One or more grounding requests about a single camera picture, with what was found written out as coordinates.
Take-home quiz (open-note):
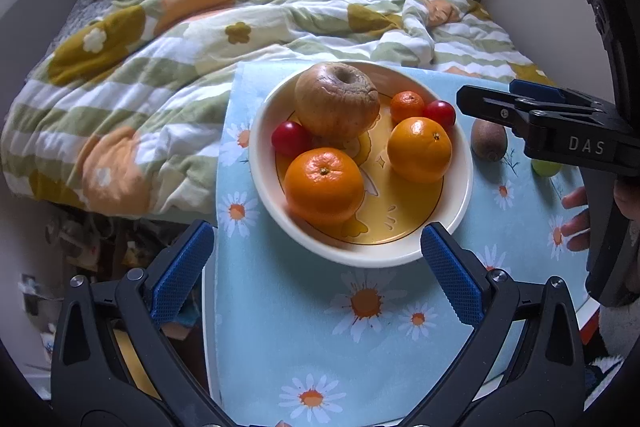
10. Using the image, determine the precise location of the blue daisy tablecloth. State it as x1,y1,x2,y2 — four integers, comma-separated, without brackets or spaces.
214,61,591,427

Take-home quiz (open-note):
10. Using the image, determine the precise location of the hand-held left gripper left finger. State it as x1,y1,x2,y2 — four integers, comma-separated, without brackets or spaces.
50,219,236,427

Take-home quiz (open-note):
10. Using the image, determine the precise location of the person's right hand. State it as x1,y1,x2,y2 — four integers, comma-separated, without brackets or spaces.
561,186,592,253

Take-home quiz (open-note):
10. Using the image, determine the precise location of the wrinkled brown apple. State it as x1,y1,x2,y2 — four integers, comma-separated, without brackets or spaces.
294,62,381,138

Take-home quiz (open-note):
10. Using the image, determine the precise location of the small tangerine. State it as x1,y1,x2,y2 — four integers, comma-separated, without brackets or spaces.
390,90,426,124

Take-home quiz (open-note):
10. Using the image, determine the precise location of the green striped floral blanket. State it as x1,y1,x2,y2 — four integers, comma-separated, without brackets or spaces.
0,0,561,223

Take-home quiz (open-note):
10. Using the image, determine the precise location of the brown kiwi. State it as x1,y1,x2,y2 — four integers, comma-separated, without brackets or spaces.
470,119,509,162

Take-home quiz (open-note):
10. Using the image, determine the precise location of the red cherry tomato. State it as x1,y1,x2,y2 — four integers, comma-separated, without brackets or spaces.
271,121,312,159
424,100,457,128

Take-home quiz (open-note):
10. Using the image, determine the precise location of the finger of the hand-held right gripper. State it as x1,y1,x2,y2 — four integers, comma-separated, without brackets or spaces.
456,85,539,132
509,78,602,110

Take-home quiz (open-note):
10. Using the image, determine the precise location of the cream yellow bear bowl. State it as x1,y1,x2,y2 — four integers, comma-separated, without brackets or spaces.
248,61,474,269

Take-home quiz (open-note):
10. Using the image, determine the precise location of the large round orange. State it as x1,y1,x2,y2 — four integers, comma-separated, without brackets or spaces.
387,117,453,184

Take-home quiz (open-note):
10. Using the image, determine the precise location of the grey dotted bed sheet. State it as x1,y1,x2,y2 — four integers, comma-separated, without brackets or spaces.
42,0,121,58

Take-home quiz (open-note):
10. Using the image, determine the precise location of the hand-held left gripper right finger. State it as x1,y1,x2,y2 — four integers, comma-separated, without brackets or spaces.
400,222,588,427

